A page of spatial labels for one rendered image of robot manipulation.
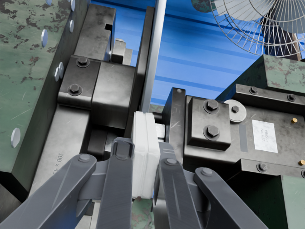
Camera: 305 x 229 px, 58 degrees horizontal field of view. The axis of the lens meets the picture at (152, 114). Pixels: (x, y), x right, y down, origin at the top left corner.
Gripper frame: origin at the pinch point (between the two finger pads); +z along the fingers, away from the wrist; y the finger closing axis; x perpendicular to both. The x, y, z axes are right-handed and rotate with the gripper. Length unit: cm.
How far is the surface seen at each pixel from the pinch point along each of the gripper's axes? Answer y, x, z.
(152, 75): 0.7, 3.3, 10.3
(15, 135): -13.2, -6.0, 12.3
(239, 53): 90, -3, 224
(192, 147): 12.7, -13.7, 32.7
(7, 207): -14.0, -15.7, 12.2
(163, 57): 23, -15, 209
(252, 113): 26.5, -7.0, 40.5
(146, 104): 0.6, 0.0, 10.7
